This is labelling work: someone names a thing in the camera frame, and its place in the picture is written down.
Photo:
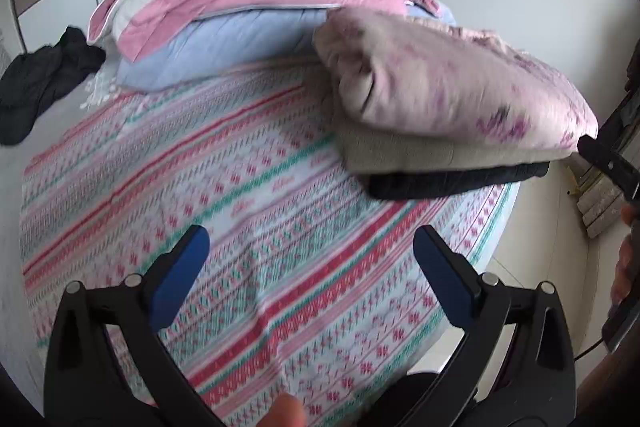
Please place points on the pink floral quilted garment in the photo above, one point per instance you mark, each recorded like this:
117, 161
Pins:
440, 77

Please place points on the striped patterned blanket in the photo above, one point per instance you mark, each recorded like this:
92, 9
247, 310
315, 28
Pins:
225, 187

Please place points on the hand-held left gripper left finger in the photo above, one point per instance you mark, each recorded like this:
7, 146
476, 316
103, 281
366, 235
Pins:
180, 277

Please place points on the beige folded garment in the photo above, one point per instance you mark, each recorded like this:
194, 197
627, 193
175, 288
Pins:
400, 152

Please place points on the light blue quilt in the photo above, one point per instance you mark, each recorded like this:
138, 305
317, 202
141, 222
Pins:
225, 42

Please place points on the dark navy folded garment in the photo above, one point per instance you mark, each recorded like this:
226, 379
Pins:
450, 182

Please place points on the person's right hand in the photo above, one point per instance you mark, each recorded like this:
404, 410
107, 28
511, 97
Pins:
629, 257

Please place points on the person's left hand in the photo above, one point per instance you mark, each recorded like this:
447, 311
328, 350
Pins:
282, 414

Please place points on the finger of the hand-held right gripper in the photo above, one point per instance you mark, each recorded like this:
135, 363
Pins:
612, 167
622, 114

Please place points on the black garment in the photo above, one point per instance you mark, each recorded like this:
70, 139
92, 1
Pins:
40, 82

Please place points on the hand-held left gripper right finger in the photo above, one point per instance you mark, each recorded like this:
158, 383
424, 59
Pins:
445, 282

